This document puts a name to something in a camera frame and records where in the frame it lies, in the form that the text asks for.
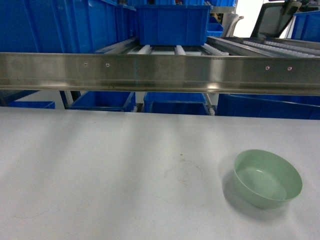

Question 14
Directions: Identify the green plastic bowl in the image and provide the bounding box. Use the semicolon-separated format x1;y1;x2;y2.
233;149;303;209

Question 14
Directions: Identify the stainless steel shelf rack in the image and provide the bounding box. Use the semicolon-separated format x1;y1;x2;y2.
0;37;320;97

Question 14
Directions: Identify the blue crate lower middle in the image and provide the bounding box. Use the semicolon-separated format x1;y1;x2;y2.
143;92;210;116

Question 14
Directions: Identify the blue crate lower left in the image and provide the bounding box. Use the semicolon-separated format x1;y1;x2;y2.
69;91;136;112

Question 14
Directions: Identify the blue crate lower right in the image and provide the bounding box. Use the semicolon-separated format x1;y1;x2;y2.
215;94;320;120

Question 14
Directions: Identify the small blue crate far left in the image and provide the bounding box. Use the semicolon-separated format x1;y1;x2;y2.
8;101;56;109

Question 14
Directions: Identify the grey office chair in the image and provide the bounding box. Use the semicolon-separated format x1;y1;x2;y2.
250;0;302;38

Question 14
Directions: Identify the large blue crate upper left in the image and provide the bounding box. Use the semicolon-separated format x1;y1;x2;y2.
0;0;138;53

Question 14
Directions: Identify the blue crate far right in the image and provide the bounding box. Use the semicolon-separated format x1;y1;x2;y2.
291;10;320;43

